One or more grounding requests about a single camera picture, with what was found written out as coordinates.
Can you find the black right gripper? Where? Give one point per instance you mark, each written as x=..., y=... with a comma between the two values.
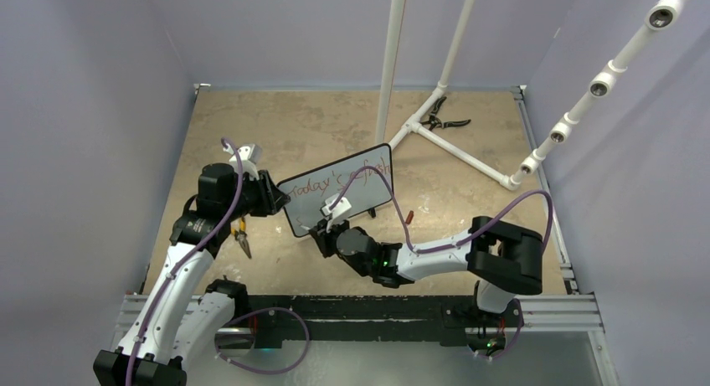
x=325, y=238

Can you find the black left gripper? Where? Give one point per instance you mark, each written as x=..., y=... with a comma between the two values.
x=270, y=202

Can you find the black-framed small whiteboard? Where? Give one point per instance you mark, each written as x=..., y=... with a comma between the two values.
x=357, y=175

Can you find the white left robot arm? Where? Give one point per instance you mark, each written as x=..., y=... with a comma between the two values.
x=164, y=339

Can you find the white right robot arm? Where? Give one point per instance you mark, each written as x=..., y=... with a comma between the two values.
x=506, y=258

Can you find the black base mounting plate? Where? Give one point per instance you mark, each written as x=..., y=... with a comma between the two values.
x=450, y=321

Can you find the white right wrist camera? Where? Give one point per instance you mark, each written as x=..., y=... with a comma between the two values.
x=336, y=208

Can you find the yellow-handled pliers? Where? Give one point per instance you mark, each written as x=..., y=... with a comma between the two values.
x=238, y=230

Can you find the aluminium frame rail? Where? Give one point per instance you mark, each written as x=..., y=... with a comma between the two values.
x=571, y=313

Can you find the white pipe with camera sockets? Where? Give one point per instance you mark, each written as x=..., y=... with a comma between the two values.
x=658, y=18

